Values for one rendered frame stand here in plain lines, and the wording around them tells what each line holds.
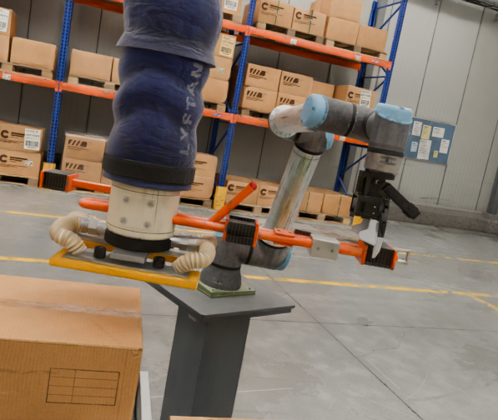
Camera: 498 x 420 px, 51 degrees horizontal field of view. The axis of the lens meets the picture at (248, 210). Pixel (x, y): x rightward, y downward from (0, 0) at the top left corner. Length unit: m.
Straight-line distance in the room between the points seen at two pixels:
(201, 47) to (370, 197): 0.54
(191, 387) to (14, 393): 1.21
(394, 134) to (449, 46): 11.12
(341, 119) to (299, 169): 0.66
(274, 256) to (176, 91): 1.18
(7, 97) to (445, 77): 8.69
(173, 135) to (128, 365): 0.53
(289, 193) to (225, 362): 0.81
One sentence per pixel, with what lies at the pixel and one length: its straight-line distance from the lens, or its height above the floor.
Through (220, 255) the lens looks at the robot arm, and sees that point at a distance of 2.23.
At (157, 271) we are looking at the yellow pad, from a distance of 1.24.
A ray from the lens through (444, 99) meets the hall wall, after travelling 12.37.
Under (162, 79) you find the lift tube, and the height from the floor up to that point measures 1.54.
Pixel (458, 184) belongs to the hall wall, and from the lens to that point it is 12.89.
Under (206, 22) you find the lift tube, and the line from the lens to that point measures 1.25.
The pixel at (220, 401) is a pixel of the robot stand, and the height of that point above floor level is 0.26.
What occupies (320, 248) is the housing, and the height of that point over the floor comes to 1.21.
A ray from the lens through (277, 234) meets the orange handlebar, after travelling 1.31.
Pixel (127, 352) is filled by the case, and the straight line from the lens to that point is 1.24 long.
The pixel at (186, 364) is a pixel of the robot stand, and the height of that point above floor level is 0.41.
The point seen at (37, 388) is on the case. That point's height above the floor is 0.84.
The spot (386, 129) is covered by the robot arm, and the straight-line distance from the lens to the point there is 1.32.
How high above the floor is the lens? 1.48
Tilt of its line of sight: 9 degrees down
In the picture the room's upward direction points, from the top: 10 degrees clockwise
